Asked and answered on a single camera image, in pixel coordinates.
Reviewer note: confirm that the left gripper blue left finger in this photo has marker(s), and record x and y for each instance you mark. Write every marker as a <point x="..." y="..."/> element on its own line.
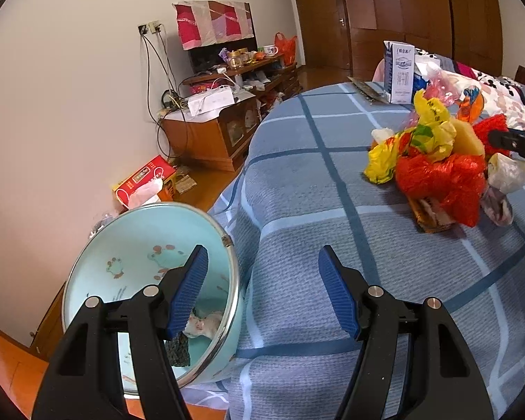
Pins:
<point x="182" y="286"/>

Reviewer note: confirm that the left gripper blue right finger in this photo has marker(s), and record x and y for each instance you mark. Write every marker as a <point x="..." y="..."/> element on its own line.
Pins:
<point x="339" y="294"/>

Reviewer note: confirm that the clear plastic bag white red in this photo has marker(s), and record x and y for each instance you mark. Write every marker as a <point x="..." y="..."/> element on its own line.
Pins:
<point x="203" y="326"/>

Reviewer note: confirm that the black mesh scrubber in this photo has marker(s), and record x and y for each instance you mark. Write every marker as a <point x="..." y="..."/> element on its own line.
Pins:
<point x="177" y="351"/>

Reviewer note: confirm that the yellow plastic bag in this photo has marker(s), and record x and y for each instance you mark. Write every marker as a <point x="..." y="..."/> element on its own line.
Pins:
<point x="433" y="136"/>

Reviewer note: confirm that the yellow sponge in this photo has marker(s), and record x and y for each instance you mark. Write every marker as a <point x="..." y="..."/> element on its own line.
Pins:
<point x="466" y="142"/>

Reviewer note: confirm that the pink clear plastic bag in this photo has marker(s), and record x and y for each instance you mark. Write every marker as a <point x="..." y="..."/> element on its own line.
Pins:
<point x="439" y="84"/>

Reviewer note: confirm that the light blue cartoon trash bin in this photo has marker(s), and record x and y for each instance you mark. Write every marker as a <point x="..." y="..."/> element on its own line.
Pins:
<point x="131" y="256"/>

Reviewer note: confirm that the bag of small trash on floor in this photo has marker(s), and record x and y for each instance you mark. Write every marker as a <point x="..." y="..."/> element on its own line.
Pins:
<point x="102" y="221"/>

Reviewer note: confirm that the bed with heart quilt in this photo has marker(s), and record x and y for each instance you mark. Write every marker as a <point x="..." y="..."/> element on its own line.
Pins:
<point x="502" y="95"/>

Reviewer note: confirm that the blue plaid table cloth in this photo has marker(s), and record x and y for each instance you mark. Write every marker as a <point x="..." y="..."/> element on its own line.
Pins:
<point x="302" y="187"/>

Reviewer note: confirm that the orange paper bag white insert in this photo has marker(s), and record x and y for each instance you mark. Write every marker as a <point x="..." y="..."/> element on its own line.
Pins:
<point x="152" y="192"/>

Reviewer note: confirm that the small blue juice carton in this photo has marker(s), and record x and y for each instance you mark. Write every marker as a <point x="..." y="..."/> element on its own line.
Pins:
<point x="418" y="83"/>

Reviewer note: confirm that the red gift box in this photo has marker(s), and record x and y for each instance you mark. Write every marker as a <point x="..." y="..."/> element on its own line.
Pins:
<point x="157" y="167"/>

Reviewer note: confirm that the brown wooden wardrobe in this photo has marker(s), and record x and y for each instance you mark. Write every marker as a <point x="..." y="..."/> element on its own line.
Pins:
<point x="467" y="31"/>

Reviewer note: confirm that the white blue milk carton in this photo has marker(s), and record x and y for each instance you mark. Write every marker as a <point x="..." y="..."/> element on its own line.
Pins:
<point x="398" y="71"/>

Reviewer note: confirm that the wooden TV cabinet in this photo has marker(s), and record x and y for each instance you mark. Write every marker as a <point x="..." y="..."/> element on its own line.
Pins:
<point x="219" y="139"/>

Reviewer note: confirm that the metallic flat packet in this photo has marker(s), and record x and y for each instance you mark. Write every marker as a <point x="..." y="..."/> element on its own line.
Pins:
<point x="367" y="91"/>

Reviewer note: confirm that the white box on cabinet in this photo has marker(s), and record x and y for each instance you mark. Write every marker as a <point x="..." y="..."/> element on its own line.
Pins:
<point x="213" y="99"/>

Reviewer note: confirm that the white mug on cabinet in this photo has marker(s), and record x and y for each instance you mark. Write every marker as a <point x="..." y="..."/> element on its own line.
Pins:
<point x="270" y="50"/>

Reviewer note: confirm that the orange plastic bag by door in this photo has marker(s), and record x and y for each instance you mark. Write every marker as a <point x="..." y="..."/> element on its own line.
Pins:
<point x="287" y="47"/>

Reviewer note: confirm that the wooden door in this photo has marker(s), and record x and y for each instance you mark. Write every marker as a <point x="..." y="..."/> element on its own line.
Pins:
<point x="324" y="33"/>

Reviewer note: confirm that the television with patchwork cover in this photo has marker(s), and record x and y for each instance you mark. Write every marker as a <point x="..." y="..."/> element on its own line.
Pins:
<point x="206" y="27"/>

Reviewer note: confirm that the wall power socket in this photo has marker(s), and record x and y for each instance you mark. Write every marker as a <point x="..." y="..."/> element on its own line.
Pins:
<point x="151" y="27"/>

